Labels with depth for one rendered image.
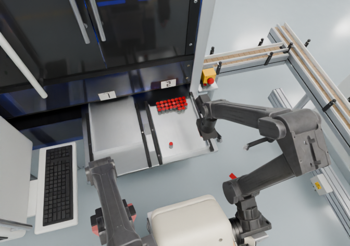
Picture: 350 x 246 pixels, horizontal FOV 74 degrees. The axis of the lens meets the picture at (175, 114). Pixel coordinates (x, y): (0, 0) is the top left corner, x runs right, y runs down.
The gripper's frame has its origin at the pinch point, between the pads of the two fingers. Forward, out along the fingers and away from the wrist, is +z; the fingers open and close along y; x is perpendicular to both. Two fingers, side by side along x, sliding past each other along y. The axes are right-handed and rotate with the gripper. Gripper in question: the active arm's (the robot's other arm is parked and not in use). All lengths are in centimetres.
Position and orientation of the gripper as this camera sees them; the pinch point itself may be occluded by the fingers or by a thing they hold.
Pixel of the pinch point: (204, 136)
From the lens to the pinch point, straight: 108.5
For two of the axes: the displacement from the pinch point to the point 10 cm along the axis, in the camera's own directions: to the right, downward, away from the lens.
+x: -9.6, 2.2, -1.5
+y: -2.6, -8.4, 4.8
